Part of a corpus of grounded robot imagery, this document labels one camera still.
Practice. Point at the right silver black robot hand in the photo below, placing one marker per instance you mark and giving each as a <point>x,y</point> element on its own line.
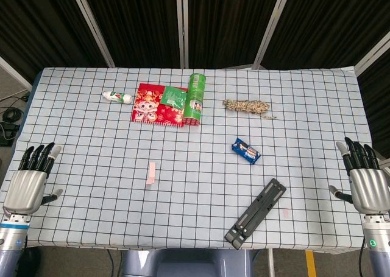
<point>367,188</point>

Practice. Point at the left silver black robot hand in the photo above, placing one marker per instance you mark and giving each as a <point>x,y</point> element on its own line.
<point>26,188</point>

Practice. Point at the small pink-white object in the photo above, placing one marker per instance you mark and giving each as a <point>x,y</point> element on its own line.
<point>151,173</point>

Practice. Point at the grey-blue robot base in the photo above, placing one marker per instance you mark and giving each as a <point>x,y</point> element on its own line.
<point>186,263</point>

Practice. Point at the small pink paper scrap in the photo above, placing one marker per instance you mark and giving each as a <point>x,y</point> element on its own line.
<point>285,213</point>

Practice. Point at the black folding stand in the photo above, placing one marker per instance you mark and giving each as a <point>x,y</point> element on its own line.
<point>257,211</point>

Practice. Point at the blue cookie pack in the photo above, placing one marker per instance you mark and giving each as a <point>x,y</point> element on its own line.
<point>246,151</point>

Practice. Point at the small white bottle green label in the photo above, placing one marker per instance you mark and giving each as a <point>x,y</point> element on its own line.
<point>117,97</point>

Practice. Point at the red patterned bag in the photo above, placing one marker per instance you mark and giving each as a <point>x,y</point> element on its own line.
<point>149,111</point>

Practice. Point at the blue checkered tablecloth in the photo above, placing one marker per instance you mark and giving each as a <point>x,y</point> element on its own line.
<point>189,198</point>

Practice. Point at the black room divider panel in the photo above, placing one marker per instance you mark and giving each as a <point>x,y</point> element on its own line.
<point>228,21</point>
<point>137,21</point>
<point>39,24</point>
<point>329,21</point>

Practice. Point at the green snack packet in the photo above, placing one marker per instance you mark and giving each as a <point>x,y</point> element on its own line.
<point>173,97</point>

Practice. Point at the green chips can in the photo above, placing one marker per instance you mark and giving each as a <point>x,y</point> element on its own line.
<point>195,97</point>

